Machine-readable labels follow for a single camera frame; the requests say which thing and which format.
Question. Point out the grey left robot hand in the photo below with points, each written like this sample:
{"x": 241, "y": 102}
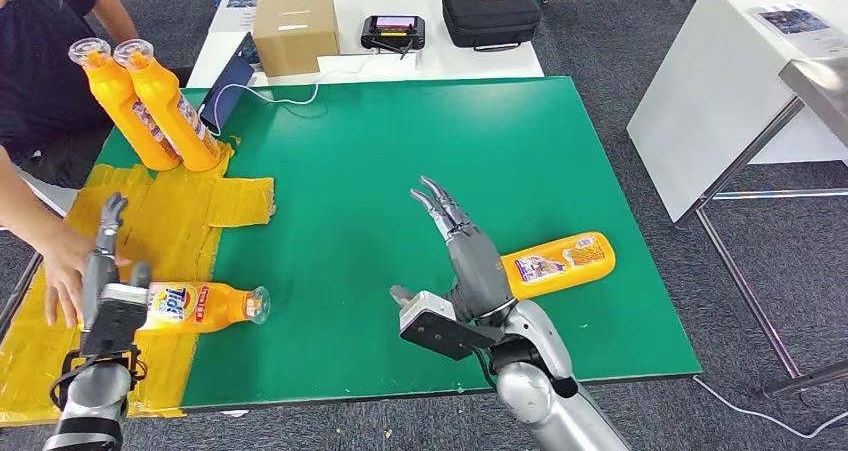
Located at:
{"x": 99, "y": 272}

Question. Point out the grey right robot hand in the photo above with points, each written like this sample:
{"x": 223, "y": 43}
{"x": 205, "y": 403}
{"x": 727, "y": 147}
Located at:
{"x": 477, "y": 276}

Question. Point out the person's right hand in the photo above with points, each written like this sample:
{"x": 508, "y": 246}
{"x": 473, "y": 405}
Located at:
{"x": 66, "y": 276}

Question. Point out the orange detergent bottle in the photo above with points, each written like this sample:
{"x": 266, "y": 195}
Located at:
{"x": 159, "y": 97}
{"x": 116, "y": 103}
{"x": 218, "y": 309}
{"x": 596, "y": 269}

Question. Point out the person's left forearm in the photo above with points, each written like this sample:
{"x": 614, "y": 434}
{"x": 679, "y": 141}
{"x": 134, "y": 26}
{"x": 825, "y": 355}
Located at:
{"x": 116, "y": 14}

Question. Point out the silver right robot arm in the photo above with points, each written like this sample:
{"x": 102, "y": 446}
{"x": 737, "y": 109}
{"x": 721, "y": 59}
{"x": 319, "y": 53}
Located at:
{"x": 536, "y": 388}

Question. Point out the person's right forearm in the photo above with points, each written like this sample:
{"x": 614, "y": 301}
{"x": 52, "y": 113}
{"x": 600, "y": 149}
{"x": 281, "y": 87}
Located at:
{"x": 26, "y": 203}

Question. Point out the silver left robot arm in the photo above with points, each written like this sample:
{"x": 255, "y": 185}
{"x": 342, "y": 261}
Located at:
{"x": 89, "y": 402}

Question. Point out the white chair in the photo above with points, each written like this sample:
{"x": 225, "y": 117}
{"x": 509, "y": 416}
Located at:
{"x": 56, "y": 196}

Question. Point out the yellow tape sheet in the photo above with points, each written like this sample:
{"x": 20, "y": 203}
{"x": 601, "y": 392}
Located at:
{"x": 172, "y": 223}

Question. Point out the green table mat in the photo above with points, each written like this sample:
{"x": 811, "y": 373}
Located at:
{"x": 397, "y": 143}

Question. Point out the person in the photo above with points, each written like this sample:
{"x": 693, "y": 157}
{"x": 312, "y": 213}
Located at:
{"x": 40, "y": 57}

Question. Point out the black handheld controller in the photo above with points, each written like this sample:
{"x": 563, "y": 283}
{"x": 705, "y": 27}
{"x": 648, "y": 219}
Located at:
{"x": 392, "y": 34}

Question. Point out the black carrying case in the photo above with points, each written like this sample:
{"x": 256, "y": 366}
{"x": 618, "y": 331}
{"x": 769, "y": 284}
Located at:
{"x": 491, "y": 14}

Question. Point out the brown cardboard box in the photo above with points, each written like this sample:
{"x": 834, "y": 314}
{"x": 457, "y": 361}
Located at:
{"x": 296, "y": 30}

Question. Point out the steel table with legs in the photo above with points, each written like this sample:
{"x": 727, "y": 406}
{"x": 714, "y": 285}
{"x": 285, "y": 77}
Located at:
{"x": 818, "y": 80}

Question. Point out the printed instruction sheet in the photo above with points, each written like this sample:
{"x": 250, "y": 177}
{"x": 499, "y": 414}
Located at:
{"x": 792, "y": 24}

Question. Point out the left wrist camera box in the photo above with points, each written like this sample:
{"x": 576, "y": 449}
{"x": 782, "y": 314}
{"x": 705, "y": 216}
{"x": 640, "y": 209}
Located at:
{"x": 116, "y": 322}

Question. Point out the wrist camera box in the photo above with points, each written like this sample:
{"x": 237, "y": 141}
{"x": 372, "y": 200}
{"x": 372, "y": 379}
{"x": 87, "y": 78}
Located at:
{"x": 116, "y": 322}
{"x": 437, "y": 332}

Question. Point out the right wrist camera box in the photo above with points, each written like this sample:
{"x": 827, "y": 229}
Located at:
{"x": 437, "y": 332}

